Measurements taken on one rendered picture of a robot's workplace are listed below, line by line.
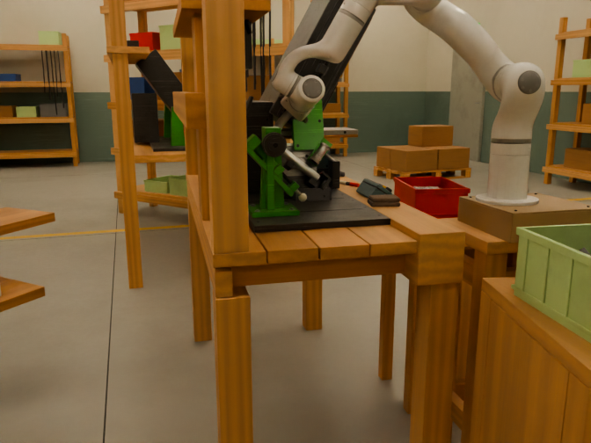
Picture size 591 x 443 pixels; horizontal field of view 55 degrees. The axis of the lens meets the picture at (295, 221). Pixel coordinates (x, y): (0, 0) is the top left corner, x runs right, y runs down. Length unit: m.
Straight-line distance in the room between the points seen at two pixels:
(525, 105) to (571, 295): 0.69
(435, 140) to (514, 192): 7.04
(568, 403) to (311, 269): 0.71
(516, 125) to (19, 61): 9.96
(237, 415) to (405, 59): 11.15
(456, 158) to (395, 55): 4.17
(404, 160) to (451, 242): 6.55
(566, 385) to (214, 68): 1.01
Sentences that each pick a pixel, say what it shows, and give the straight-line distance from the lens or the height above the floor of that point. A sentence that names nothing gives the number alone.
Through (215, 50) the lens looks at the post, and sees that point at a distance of 1.37.
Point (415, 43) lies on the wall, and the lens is 12.48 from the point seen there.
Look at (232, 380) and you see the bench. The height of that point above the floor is 0.53.
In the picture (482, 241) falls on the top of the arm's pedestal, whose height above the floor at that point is 0.85.
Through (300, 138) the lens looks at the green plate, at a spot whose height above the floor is 1.11.
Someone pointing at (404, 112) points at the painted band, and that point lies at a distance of 12.36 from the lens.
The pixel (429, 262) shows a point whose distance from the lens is 1.60.
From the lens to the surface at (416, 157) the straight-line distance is 8.20.
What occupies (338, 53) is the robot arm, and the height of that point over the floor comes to 1.39.
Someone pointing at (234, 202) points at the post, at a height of 1.01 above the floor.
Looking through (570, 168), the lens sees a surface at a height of 0.26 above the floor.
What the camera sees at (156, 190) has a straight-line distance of 5.91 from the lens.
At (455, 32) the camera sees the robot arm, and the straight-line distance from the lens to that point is 1.81.
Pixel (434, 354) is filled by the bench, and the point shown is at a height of 0.53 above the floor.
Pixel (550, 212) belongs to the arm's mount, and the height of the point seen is 0.94.
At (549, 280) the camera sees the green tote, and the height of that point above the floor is 0.87.
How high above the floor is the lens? 1.28
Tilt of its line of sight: 13 degrees down
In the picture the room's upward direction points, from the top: straight up
